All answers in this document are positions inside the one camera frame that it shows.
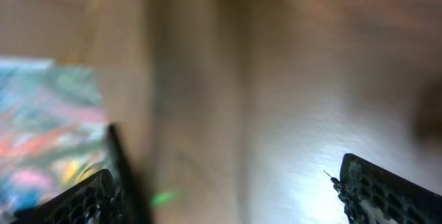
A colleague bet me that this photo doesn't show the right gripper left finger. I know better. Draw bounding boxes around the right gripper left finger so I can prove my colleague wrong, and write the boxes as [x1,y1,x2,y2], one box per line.
[12,169,124,224]

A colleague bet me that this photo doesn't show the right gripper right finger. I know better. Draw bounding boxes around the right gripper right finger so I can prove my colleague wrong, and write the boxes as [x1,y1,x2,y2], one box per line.
[330,153,441,224]

